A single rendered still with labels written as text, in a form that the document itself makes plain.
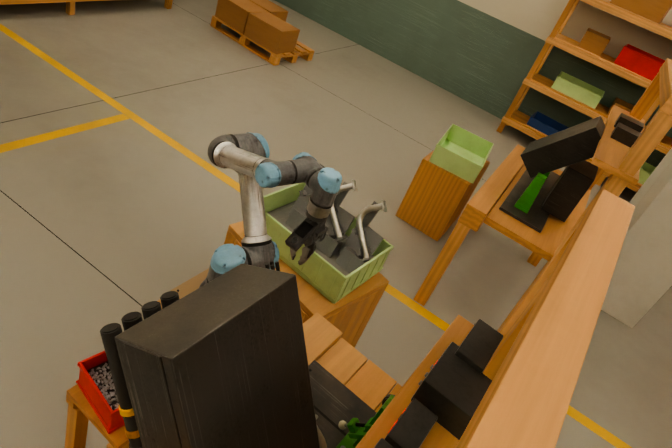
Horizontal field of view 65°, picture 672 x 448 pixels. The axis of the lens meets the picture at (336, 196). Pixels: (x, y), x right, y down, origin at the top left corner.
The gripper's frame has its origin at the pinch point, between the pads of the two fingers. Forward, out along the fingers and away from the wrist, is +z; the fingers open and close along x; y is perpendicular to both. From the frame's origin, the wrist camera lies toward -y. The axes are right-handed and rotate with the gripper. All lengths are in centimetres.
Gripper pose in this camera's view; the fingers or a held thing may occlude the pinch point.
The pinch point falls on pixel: (295, 260)
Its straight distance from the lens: 178.4
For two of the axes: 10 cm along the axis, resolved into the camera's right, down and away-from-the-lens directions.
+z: -3.2, 7.9, 5.2
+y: 5.5, -3.0, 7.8
